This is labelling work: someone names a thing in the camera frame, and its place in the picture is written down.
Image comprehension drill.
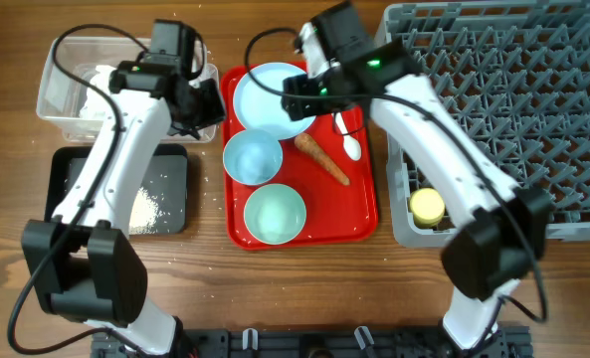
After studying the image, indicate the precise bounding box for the clear plastic bin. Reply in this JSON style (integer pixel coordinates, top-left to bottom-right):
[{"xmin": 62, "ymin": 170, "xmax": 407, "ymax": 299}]
[{"xmin": 36, "ymin": 36, "xmax": 219, "ymax": 143}]

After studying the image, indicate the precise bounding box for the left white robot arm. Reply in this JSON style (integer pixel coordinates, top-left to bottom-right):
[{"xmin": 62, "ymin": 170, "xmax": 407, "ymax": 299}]
[{"xmin": 7, "ymin": 20, "xmax": 226, "ymax": 357}]

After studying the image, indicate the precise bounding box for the yellow plastic cup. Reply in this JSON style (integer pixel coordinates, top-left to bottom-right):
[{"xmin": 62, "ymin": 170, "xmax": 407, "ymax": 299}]
[{"xmin": 409, "ymin": 188, "xmax": 446, "ymax": 228}]

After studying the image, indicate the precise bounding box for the grey dishwasher rack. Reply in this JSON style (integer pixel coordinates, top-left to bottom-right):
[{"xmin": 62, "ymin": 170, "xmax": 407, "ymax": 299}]
[{"xmin": 375, "ymin": 0, "xmax": 590, "ymax": 242}]

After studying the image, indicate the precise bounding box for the light blue bowl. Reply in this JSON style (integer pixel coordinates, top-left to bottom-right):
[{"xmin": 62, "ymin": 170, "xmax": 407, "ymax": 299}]
[{"xmin": 223, "ymin": 129, "xmax": 284, "ymax": 186}]

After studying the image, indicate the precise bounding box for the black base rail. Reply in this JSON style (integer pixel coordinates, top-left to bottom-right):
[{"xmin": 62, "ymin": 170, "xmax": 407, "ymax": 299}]
[{"xmin": 90, "ymin": 326, "xmax": 534, "ymax": 358}]

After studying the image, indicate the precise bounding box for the green bowl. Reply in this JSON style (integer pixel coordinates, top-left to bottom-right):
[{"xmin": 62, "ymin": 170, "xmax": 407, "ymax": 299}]
[{"xmin": 243, "ymin": 184, "xmax": 307, "ymax": 246}]

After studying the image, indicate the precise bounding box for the red plastic tray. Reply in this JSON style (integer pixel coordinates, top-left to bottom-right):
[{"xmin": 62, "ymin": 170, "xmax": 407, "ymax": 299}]
[{"xmin": 220, "ymin": 66, "xmax": 378, "ymax": 251}]

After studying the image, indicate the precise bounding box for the light blue plate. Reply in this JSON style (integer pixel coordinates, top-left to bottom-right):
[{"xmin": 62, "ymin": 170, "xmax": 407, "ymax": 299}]
[{"xmin": 233, "ymin": 63, "xmax": 315, "ymax": 140}]

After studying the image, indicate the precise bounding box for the white plastic spoon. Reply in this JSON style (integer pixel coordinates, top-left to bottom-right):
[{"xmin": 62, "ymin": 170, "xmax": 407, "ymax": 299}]
[{"xmin": 333, "ymin": 112, "xmax": 361, "ymax": 161}]

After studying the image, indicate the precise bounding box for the white rice pile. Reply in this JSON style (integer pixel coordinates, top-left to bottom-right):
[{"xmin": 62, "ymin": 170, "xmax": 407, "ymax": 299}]
[{"xmin": 129, "ymin": 188, "xmax": 160, "ymax": 235}]

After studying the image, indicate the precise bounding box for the black waste tray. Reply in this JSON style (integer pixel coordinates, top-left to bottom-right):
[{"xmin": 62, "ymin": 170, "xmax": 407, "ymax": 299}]
[{"xmin": 44, "ymin": 144, "xmax": 189, "ymax": 235}]

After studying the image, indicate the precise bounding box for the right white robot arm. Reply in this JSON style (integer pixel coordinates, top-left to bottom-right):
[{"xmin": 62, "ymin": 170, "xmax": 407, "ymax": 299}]
[{"xmin": 278, "ymin": 1, "xmax": 552, "ymax": 356}]

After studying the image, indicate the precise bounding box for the white napkin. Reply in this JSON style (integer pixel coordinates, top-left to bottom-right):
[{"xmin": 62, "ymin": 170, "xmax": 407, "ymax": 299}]
[{"xmin": 80, "ymin": 65, "xmax": 115, "ymax": 120}]

